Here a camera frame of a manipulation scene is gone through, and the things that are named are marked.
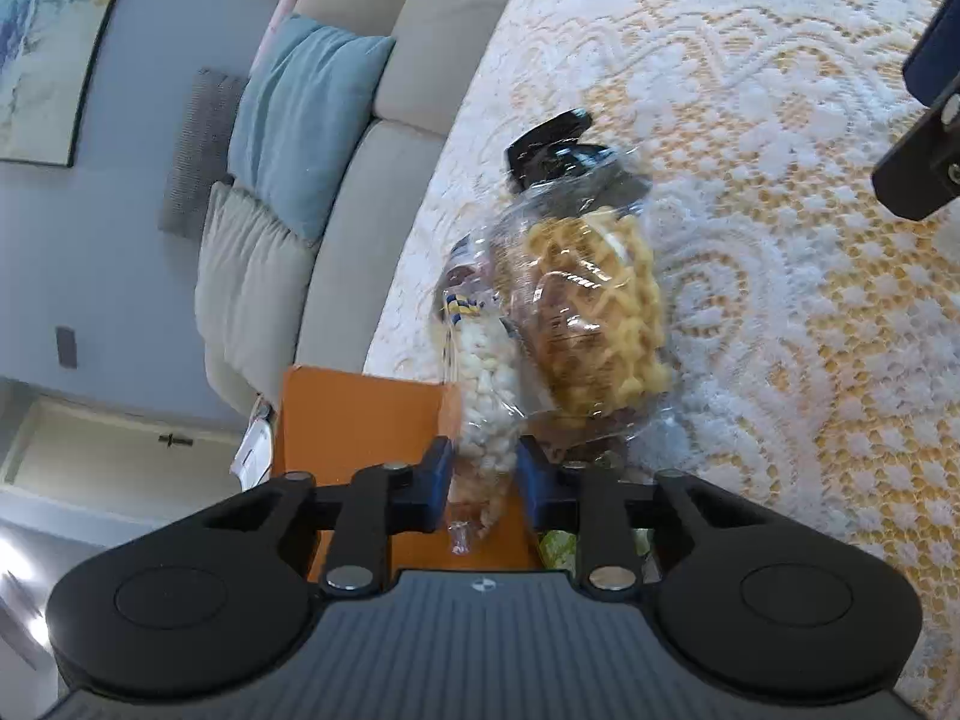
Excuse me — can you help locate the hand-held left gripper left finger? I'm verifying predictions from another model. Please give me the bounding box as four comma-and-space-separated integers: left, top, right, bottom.
202, 436, 455, 599

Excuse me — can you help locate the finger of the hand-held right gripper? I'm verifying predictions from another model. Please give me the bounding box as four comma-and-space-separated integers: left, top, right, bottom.
872, 4, 960, 222

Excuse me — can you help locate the beige sofa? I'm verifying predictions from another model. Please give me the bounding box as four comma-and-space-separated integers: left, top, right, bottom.
195, 0, 541, 421

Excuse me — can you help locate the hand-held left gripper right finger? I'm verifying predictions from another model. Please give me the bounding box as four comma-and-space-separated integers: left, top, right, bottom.
516, 435, 766, 593

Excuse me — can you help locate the open magazine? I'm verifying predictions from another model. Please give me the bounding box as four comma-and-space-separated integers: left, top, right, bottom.
229, 397, 275, 488

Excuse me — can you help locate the wall painting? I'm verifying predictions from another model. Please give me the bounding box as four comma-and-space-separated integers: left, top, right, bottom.
0, 0, 143, 168

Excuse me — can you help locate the clear packet with green snacks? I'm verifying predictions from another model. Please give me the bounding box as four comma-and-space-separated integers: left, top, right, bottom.
536, 529, 653, 578

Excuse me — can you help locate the blue cushion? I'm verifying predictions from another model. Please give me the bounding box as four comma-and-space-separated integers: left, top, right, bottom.
227, 13, 397, 245

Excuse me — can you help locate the dark chocolate snack packet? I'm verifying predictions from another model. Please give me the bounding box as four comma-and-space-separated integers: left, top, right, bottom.
504, 111, 653, 196

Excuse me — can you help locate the orange cardboard box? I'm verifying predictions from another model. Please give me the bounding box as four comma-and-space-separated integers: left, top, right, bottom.
270, 365, 541, 578

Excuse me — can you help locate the grey knitted cushion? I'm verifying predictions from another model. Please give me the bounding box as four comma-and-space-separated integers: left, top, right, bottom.
157, 67, 248, 241

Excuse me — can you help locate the cream door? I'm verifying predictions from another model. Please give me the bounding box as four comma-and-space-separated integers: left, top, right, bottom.
0, 382, 263, 511

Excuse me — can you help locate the white lace tablecloth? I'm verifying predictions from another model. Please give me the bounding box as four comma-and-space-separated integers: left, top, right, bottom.
364, 0, 960, 720

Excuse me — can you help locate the beige cushion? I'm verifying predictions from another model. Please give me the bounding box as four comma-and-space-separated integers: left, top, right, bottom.
195, 180, 320, 417

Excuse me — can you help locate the white puffs clear packet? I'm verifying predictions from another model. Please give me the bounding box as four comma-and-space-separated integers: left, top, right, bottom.
435, 281, 526, 556

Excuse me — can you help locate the pink cushion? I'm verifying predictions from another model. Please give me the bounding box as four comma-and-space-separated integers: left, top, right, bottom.
251, 0, 312, 76

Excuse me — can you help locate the waffle clear packet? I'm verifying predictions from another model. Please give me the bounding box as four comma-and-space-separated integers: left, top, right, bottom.
487, 142, 676, 466

